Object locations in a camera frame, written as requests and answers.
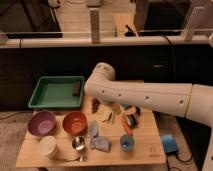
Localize white cup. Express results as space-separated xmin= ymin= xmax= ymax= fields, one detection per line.
xmin=38 ymin=136 xmax=58 ymax=158

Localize grey metal post left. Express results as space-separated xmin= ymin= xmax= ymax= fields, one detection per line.
xmin=90 ymin=8 xmax=100 ymax=43

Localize blue box on floor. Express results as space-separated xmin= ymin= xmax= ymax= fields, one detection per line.
xmin=161 ymin=134 xmax=179 ymax=154

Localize purple bowl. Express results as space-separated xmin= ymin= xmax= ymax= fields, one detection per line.
xmin=28 ymin=110 xmax=56 ymax=136

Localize blue-grey cloth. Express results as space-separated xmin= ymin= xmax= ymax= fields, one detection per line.
xmin=89 ymin=120 xmax=110 ymax=152

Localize grey metal post right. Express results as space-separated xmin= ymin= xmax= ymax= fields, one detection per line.
xmin=182 ymin=7 xmax=205 ymax=41

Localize banana slices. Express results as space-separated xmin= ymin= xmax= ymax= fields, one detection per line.
xmin=100 ymin=108 xmax=114 ymax=123

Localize black marker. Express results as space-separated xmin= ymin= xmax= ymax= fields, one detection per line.
xmin=135 ymin=107 xmax=141 ymax=116

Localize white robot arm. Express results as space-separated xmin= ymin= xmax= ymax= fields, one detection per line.
xmin=84 ymin=62 xmax=213 ymax=171

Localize green plastic tray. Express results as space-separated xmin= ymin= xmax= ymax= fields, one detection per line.
xmin=28 ymin=76 xmax=84 ymax=109

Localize small blue bowl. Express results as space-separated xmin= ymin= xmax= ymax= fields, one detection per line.
xmin=120 ymin=135 xmax=135 ymax=152

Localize orange carrot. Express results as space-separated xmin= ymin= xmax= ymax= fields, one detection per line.
xmin=122 ymin=114 xmax=133 ymax=136

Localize black remote in tray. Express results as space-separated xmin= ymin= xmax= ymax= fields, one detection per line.
xmin=72 ymin=81 xmax=81 ymax=96

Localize orange-red bowl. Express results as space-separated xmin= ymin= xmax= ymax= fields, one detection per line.
xmin=62 ymin=111 xmax=87 ymax=135

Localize silver metal ladle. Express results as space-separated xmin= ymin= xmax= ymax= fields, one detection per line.
xmin=58 ymin=136 xmax=86 ymax=162

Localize grey metal post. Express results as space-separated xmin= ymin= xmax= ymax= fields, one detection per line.
xmin=90 ymin=8 xmax=100 ymax=43
xmin=182 ymin=7 xmax=205 ymax=41

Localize dark red grapes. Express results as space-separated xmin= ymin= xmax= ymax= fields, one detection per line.
xmin=91 ymin=98 xmax=100 ymax=114

